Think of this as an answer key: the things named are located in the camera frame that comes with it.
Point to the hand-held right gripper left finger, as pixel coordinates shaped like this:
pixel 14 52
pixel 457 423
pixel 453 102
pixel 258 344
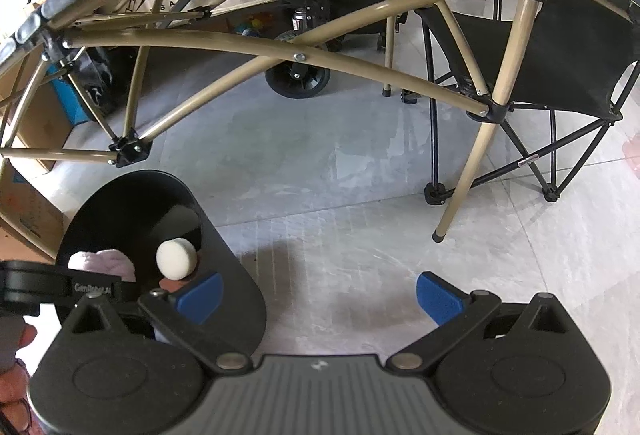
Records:
pixel 202 295

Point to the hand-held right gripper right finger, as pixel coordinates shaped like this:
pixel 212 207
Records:
pixel 437 297

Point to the black waste bin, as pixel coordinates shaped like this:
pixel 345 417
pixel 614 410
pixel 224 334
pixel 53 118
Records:
pixel 235 295

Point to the white round sponge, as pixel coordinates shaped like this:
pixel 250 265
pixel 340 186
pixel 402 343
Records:
pixel 175 260

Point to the fluffy lilac headband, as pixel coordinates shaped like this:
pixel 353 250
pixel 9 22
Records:
pixel 107 262

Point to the person's left hand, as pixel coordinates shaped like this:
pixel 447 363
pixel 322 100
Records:
pixel 12 382

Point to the open cardboard box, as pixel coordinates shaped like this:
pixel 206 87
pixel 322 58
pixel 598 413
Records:
pixel 35 130

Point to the blue storage box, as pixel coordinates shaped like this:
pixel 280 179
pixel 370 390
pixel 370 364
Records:
pixel 67 100

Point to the black plastic bag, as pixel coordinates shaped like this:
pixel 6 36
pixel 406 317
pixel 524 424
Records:
pixel 97 75

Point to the tan folding table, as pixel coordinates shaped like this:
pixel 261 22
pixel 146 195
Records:
pixel 515 55

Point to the black folding chair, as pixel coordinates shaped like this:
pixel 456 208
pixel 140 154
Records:
pixel 575 40

